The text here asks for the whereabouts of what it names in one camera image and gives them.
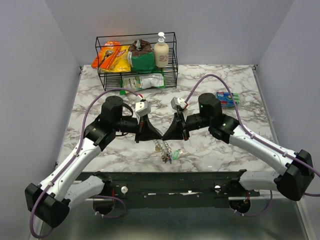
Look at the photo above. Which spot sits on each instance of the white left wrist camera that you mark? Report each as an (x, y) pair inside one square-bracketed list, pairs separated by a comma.
[(142, 106)]

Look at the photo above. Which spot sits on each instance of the cream pump soap bottle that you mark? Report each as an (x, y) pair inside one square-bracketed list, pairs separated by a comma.
[(161, 51)]

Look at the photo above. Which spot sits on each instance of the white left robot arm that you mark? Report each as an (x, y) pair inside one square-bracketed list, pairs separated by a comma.
[(51, 200)]

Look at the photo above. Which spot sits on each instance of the green brown paper bag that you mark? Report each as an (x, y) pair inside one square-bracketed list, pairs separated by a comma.
[(141, 56)]

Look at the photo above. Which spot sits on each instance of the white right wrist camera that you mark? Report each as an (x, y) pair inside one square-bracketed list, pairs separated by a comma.
[(178, 102)]

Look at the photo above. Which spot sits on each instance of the blue green sponge pack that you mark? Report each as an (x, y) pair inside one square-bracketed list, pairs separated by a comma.
[(226, 99)]

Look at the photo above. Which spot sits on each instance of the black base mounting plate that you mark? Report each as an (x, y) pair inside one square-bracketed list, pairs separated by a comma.
[(156, 190)]

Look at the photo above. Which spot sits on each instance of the yellow snack bag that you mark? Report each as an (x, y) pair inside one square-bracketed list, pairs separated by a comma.
[(120, 63)]

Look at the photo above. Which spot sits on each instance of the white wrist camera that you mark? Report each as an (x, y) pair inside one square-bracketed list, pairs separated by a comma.
[(142, 106), (178, 102)]

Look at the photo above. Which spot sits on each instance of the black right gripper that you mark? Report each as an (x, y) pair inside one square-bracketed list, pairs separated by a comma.
[(177, 129)]

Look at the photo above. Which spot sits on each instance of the green tagged key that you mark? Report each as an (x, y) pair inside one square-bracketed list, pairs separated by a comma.
[(176, 154)]

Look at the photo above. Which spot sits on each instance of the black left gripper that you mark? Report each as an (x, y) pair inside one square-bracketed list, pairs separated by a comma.
[(145, 131)]

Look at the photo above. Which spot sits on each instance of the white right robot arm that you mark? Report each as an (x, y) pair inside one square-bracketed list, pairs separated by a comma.
[(292, 171)]

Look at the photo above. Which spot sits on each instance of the green white snack bag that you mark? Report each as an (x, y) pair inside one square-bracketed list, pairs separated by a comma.
[(140, 82)]

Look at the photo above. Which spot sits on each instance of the black wire rack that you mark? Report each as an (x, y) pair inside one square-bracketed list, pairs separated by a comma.
[(114, 79)]

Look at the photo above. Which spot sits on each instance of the orange razor package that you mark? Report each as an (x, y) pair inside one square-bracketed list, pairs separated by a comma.
[(106, 56)]

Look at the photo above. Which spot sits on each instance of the aluminium frame rail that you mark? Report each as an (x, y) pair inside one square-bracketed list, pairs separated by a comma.
[(280, 109)]

